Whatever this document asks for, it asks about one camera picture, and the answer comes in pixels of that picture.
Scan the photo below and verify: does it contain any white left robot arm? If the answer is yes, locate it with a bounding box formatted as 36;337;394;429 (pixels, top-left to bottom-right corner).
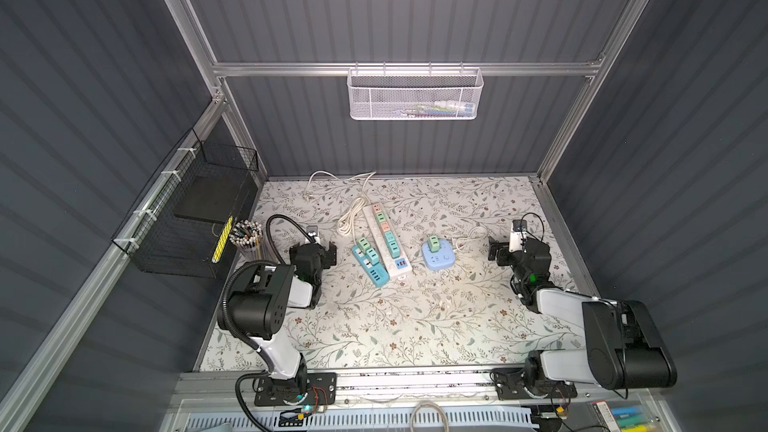
217;214;337;407

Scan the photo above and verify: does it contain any light green plug adapter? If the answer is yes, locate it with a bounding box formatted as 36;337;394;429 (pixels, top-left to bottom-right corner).
357;237;372;252

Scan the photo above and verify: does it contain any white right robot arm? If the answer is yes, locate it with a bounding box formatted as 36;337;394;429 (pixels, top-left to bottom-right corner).
488;232;678;399

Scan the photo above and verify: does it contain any white cable of white strip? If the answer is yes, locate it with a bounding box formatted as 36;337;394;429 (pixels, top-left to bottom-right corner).
302;169;378;205

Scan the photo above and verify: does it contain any white cable of blue socket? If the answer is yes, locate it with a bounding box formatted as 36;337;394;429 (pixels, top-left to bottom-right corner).
451;224;490;253

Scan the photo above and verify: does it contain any pencil cup holder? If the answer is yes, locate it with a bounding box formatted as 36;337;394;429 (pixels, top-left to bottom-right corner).
229;220;269;262

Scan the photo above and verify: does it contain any teal plug adapter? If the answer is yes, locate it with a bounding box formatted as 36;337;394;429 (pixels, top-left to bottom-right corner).
366;248;380;265

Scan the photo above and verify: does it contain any white multicolour power strip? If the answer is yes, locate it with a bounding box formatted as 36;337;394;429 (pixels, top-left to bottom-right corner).
363;203;413;281

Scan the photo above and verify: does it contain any blue square power socket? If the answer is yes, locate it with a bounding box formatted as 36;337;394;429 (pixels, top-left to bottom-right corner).
422;238;456;271

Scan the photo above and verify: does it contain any white wire mesh basket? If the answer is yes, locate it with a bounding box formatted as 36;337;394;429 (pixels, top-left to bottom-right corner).
346;69;484;121

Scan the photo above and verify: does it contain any clear box of markers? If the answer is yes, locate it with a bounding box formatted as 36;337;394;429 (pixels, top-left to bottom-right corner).
589;397;669;432

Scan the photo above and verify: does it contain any coiled white cable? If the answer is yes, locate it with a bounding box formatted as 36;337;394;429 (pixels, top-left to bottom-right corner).
334;194;370;238

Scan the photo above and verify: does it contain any black wire mesh basket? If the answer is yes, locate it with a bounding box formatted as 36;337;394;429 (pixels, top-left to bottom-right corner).
112;132;259;279

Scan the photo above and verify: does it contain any teal power strip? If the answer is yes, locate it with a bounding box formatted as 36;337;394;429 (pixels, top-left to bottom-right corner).
352;245;390;288

